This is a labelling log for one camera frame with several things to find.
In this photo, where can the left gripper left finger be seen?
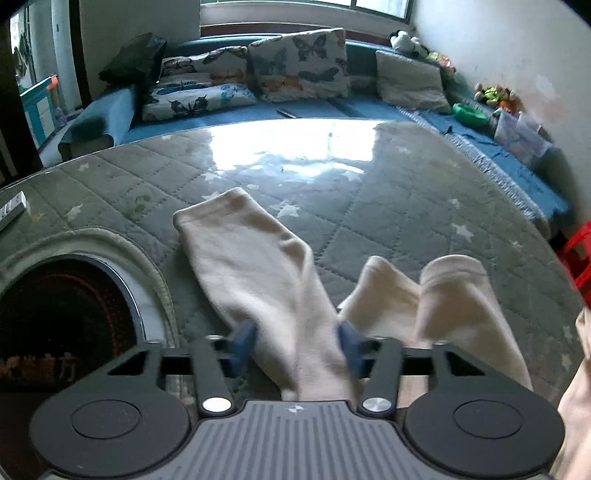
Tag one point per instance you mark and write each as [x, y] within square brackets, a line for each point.
[215, 361]

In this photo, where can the red plastic stool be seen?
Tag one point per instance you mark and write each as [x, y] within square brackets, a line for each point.
[574, 253]

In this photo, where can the white remote control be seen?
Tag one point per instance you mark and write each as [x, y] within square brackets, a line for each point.
[16, 206]

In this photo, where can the round black induction cooktop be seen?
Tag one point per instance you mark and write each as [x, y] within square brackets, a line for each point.
[61, 319]

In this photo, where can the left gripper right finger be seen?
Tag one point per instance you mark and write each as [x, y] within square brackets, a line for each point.
[378, 362]

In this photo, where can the cream white garment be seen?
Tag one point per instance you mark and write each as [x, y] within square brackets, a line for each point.
[465, 402]

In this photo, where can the grey quilted star tablecloth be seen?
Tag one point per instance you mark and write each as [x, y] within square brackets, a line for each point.
[350, 188]

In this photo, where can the black bag on sofa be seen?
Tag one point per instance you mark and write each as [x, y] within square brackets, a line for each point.
[137, 63]

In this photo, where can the plain grey cushion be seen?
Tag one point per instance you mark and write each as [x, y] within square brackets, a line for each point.
[410, 84]

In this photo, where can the upright butterfly cushion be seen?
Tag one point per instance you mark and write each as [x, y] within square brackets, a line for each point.
[306, 65]

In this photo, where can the teal cabinet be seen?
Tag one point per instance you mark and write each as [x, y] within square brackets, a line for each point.
[40, 103]

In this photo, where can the flat butterfly cushion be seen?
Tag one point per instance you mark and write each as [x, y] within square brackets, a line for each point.
[190, 86]

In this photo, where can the blue corner sofa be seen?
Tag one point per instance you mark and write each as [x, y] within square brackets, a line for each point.
[113, 119]

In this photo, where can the green plastic bowl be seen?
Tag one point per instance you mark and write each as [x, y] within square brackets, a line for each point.
[470, 116]

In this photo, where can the colourful plush toys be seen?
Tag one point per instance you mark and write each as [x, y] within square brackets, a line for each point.
[496, 96]

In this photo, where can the panda plush toy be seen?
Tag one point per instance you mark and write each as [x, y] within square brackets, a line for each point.
[403, 43]

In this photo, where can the dark remote on sofa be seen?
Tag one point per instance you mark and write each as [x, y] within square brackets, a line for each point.
[286, 114]

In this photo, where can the clear plastic bag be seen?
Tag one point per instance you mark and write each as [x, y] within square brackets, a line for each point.
[517, 137]

